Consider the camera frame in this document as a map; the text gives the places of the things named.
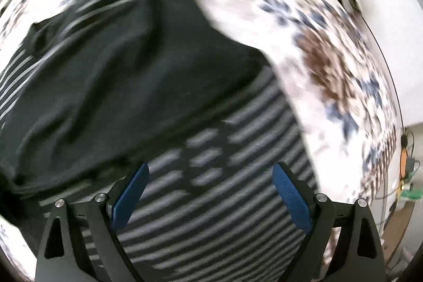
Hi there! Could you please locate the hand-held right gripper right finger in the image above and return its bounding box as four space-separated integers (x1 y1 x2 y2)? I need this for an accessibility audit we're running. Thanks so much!
272 162 388 282

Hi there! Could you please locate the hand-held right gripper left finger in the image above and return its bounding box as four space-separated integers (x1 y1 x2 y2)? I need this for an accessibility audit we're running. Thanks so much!
35 162 150 282

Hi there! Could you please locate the teal storage rack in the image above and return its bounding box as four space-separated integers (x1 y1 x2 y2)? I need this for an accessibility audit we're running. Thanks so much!
397 150 423 204

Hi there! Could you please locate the black shirt with grey stripes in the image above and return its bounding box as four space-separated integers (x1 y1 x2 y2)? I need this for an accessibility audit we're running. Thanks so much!
0 0 319 282

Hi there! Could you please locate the floral-sheet bed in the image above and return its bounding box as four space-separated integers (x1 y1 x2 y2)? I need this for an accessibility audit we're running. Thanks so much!
0 0 402 282

